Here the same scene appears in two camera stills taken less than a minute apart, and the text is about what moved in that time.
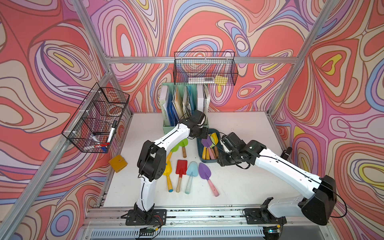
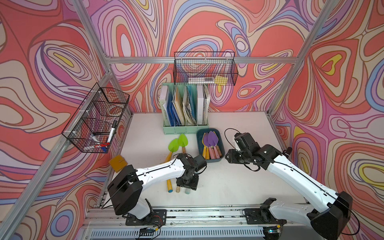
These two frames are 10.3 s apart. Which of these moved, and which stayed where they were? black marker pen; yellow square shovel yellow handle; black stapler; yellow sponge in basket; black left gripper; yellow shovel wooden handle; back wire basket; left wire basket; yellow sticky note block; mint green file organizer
Moved: black left gripper; yellow shovel wooden handle
Stayed: left wire basket; yellow square shovel yellow handle; yellow sponge in basket; yellow sticky note block; black marker pen; back wire basket; mint green file organizer; black stapler
